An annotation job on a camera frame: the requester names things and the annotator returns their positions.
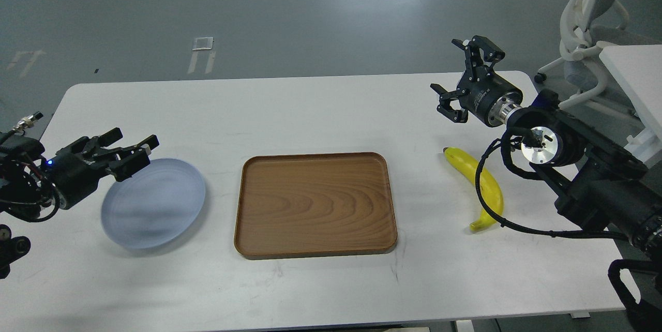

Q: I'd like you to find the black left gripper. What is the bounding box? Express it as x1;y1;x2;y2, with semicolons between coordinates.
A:
48;127;159;210

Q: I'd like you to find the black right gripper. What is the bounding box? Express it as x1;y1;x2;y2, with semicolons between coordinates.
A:
430;35;523;127

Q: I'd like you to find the light blue plate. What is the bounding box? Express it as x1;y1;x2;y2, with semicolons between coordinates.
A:
101;158;206;250

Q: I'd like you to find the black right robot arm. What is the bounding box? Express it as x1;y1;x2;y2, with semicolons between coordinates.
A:
430;35;660;331

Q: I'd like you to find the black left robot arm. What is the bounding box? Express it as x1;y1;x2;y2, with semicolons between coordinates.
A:
1;112;159;223

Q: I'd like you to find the yellow banana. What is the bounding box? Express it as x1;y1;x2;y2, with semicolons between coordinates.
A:
443;147;504;233

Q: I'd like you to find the white office chair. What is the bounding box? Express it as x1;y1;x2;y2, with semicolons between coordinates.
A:
534;0;660;120

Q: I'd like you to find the white side table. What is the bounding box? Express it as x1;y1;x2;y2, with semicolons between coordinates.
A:
599;44;661;169

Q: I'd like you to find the brown wooden tray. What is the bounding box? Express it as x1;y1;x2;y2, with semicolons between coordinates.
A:
234;152;399;260

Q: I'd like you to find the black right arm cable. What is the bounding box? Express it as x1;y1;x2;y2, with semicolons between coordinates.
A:
474;135;629;242

